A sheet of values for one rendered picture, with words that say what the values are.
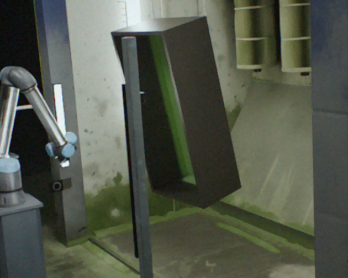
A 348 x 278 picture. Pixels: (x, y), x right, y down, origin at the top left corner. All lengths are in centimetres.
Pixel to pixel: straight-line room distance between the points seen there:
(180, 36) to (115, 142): 139
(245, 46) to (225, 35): 40
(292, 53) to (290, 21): 23
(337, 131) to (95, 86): 285
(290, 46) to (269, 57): 49
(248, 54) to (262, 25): 26
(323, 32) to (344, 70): 16
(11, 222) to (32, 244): 20
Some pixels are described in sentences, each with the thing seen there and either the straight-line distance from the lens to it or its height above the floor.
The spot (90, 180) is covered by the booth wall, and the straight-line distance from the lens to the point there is 490.
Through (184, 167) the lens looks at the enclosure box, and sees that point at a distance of 471.
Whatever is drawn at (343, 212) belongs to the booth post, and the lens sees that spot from 232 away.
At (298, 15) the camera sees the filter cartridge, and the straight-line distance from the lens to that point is 461.
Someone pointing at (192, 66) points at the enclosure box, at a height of 140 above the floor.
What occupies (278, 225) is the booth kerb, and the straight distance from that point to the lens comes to 472.
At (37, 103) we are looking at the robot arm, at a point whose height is 123.
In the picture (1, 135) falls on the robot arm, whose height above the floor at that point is 104.
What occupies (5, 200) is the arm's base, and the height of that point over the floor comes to 68.
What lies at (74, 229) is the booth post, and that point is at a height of 13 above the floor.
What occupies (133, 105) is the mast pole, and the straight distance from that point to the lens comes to 277.
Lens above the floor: 173
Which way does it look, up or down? 12 degrees down
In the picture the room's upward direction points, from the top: 4 degrees counter-clockwise
